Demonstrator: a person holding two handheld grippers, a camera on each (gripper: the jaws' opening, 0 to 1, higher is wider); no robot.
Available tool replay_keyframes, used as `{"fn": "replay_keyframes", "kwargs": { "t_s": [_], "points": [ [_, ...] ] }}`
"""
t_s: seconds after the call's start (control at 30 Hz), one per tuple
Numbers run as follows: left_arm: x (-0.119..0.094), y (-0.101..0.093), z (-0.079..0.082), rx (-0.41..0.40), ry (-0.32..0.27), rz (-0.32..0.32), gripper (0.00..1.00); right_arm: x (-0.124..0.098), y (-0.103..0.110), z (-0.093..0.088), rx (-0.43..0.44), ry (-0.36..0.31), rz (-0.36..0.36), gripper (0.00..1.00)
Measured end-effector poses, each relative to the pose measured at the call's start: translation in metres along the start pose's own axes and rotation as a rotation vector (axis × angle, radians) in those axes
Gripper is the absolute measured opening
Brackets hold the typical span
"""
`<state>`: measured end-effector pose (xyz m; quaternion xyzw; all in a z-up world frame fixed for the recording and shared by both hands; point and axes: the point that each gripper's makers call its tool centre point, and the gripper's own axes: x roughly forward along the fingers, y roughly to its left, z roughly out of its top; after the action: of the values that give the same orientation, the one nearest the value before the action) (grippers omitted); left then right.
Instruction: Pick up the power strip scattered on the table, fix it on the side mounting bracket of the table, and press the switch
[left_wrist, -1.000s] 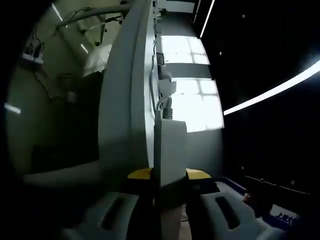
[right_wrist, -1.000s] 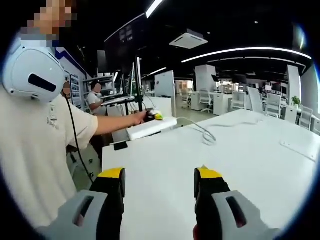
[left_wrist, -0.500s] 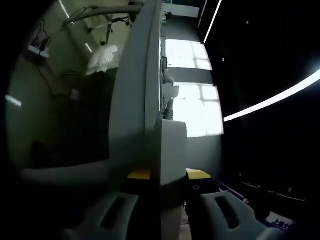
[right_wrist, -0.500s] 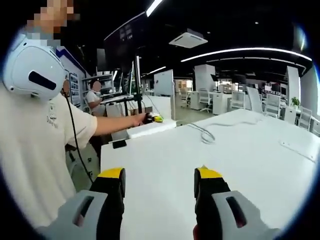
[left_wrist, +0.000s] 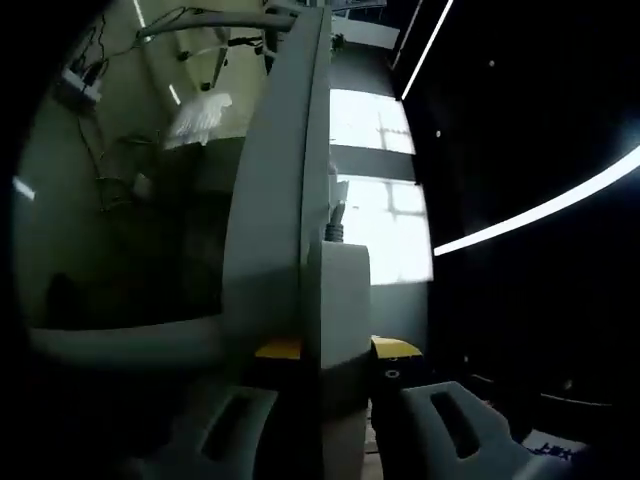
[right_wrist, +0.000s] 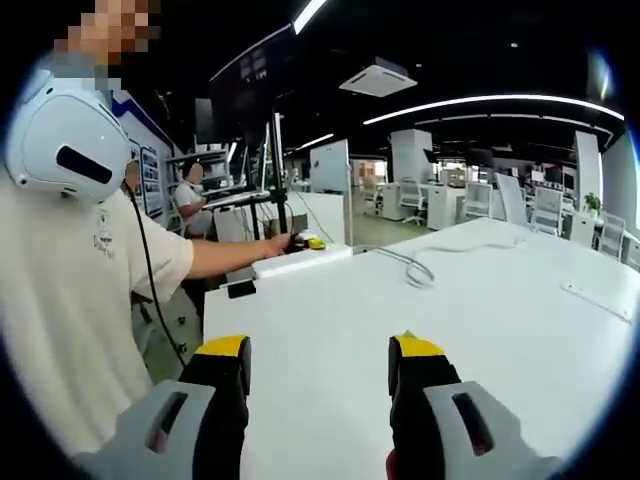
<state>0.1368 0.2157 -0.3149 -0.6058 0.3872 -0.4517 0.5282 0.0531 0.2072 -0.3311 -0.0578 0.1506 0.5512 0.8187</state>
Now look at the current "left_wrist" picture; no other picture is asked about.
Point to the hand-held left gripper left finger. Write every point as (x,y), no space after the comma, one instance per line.
(240,420)

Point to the white perforated sheet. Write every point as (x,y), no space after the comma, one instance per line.
(340,300)

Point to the white ceiling light strip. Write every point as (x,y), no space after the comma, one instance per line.
(540,210)
(425,50)

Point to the white floor power strip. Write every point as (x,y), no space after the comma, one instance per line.
(80,85)

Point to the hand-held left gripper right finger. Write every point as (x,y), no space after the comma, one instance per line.
(420,430)

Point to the white plastic bag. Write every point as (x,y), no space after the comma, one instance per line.
(200,120)

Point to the large bright window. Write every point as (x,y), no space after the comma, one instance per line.
(380,225)

